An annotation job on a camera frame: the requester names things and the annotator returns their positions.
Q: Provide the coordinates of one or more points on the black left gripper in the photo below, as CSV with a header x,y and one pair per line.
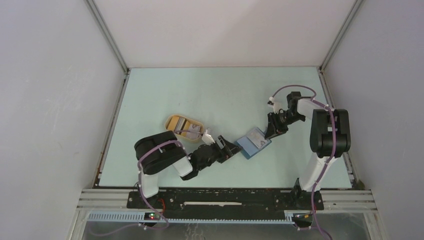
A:
x,y
228,149

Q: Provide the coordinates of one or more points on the aluminium frame rail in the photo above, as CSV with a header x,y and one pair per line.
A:
x,y
334,201

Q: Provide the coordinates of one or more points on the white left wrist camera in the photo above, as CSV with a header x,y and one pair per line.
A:
x,y
207,138

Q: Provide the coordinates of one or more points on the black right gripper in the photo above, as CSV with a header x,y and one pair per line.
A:
x,y
274,129

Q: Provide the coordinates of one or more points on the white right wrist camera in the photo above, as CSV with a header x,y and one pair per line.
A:
x,y
276,106

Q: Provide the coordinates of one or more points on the blue card holder wallet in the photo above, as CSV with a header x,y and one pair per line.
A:
x,y
249,150

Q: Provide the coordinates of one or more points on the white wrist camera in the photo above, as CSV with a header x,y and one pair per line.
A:
x,y
276,106
207,138

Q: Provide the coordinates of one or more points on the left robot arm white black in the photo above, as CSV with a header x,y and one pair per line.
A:
x,y
157,152

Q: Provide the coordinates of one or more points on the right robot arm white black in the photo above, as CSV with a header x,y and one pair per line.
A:
x,y
329,136

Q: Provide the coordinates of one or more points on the white patterned credit card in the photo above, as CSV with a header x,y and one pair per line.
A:
x,y
257,137

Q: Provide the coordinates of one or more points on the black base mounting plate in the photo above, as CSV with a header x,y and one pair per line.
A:
x,y
188,203

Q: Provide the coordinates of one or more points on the gold credit card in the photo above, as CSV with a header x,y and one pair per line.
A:
x,y
178,124

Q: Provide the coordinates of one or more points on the beige oval card tray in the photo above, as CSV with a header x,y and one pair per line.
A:
x,y
195,131

